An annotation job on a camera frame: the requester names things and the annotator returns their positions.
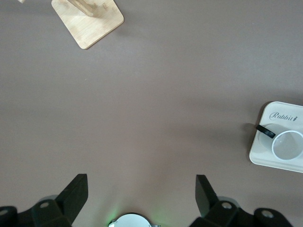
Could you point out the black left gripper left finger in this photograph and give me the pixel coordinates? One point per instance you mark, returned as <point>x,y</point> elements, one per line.
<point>64,208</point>

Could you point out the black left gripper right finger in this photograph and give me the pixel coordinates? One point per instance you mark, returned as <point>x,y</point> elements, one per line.
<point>213,212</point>

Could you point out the wooden cup rack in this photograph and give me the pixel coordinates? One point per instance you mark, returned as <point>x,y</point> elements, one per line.
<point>92,28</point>

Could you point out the beige rabbit print tray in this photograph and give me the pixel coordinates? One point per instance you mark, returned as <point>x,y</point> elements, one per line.
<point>281,111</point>

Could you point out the brown table mat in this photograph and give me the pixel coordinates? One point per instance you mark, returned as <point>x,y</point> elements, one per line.
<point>151,94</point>

